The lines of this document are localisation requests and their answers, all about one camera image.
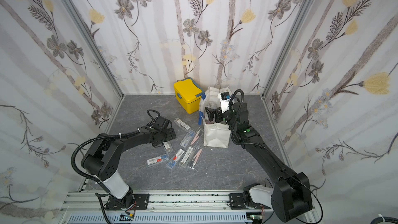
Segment small clear case white part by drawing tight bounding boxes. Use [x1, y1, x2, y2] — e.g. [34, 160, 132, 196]
[163, 142, 173, 153]

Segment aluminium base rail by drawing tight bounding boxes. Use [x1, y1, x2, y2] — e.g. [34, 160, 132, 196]
[54, 190, 281, 224]

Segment clear case white barcode label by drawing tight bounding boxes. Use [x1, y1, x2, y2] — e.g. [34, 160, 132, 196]
[179, 146, 196, 168]

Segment white canvas bag blue handles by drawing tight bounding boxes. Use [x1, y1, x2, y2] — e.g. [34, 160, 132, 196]
[199, 87, 232, 148]

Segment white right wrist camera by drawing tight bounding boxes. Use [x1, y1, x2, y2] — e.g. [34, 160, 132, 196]
[218, 91, 231, 113]

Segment clear case red mark label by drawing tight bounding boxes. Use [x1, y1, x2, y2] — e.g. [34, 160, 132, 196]
[147, 153, 170, 167]

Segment clear case blue insert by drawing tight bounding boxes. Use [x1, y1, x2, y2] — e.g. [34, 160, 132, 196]
[180, 129, 195, 148]

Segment yellow lidded storage box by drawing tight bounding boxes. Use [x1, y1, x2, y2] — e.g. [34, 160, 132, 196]
[174, 77, 204, 114]

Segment clear case upper barcode label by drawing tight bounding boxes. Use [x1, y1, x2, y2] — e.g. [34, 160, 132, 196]
[174, 118, 191, 132]

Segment clear case pink compass upper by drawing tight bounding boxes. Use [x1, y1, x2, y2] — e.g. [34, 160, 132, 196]
[190, 127, 203, 146]

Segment clear case pink compass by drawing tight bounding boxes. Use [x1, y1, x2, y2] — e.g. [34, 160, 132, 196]
[188, 147, 203, 169]
[190, 127, 203, 146]

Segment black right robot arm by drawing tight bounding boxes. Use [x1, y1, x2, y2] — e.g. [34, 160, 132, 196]
[205, 102, 313, 223]

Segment clear case red blue label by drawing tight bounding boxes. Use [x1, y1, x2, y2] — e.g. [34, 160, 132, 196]
[166, 149, 185, 169]

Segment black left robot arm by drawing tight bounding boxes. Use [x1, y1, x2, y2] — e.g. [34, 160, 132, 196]
[70, 116, 176, 210]

